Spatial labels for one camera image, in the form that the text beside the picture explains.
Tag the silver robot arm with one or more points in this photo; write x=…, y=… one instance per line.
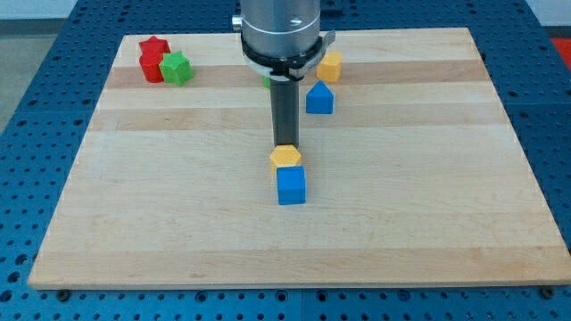
x=278, y=29

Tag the blue triangle block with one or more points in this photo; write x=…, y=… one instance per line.
x=320, y=99

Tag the yellow hexagon block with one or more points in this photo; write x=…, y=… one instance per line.
x=284, y=156

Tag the blue cube block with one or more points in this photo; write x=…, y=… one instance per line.
x=291, y=185

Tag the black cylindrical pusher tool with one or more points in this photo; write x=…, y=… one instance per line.
x=284, y=97

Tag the yellow pentagon block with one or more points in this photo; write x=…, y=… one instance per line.
x=329, y=69

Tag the wooden board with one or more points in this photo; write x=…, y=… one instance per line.
x=416, y=179

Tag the green star block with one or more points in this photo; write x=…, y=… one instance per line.
x=176, y=68

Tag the red cylinder block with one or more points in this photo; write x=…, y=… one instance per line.
x=150, y=65

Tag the red star block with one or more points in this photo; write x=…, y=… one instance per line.
x=154, y=45

